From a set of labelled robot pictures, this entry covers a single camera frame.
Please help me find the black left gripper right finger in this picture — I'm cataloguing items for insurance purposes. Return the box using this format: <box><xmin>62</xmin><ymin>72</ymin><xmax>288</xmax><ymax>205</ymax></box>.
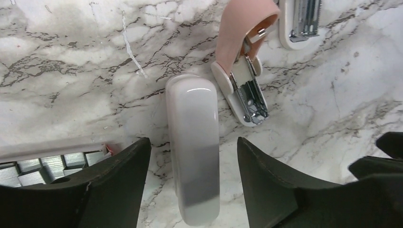
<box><xmin>237</xmin><ymin>137</ymin><xmax>403</xmax><ymax>228</ymax></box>

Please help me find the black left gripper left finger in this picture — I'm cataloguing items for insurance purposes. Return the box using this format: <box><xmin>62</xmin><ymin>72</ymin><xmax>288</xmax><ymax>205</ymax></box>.
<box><xmin>0</xmin><ymin>138</ymin><xmax>152</xmax><ymax>228</ymax></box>

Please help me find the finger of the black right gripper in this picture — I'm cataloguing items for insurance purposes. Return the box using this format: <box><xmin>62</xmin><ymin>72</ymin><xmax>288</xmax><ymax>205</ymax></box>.
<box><xmin>348</xmin><ymin>132</ymin><xmax>403</xmax><ymax>179</ymax></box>

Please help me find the staple box tray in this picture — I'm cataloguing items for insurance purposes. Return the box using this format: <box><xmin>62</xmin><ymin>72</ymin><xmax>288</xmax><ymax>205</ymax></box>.
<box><xmin>0</xmin><ymin>143</ymin><xmax>122</xmax><ymax>188</ymax></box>

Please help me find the long white stapler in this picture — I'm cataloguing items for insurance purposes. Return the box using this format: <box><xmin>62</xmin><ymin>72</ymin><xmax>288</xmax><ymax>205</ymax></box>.
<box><xmin>165</xmin><ymin>74</ymin><xmax>220</xmax><ymax>227</ymax></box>

